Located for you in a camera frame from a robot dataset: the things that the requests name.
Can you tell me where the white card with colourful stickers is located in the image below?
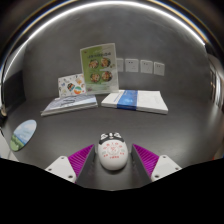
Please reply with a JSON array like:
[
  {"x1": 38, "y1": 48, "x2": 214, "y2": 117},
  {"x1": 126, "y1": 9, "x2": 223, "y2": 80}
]
[{"x1": 57, "y1": 73, "x2": 87, "y2": 98}]

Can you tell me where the grey covered book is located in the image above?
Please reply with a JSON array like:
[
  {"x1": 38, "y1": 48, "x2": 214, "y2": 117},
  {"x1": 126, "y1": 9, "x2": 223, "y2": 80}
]
[{"x1": 40, "y1": 93, "x2": 99, "y2": 117}]

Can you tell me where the white book with blue band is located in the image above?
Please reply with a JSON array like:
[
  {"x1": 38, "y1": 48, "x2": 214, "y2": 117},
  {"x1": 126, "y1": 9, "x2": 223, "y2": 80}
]
[{"x1": 100, "y1": 89, "x2": 169, "y2": 116}]

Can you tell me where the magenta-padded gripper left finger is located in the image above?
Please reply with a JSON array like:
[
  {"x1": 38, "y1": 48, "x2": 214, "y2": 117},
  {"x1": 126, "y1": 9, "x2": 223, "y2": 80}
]
[{"x1": 44, "y1": 143, "x2": 98, "y2": 190}]

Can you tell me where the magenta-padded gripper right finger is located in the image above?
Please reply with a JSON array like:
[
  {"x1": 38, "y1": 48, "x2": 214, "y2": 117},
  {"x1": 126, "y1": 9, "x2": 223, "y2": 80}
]
[{"x1": 130, "y1": 143, "x2": 183, "y2": 188}]

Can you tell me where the green food poster stand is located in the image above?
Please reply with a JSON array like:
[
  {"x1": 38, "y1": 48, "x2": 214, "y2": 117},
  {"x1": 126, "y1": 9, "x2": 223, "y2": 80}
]
[{"x1": 79, "y1": 42, "x2": 120, "y2": 95}]

